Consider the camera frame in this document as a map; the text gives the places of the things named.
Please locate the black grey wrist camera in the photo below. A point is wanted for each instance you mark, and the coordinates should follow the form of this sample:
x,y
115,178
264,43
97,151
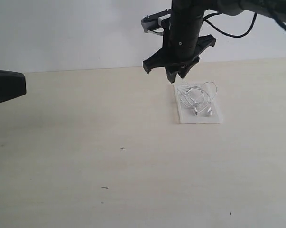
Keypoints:
x,y
153,23

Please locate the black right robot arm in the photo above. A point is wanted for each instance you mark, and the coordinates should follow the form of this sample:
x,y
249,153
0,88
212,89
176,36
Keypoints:
x,y
274,9

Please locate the clear plastic open case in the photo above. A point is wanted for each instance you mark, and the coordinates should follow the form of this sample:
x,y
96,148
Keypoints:
x,y
196,103

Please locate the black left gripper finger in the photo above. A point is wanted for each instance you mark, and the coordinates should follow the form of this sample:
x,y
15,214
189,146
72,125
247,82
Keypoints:
x,y
12,85

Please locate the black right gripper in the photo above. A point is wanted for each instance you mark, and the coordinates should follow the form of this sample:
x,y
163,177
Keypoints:
x,y
182,44

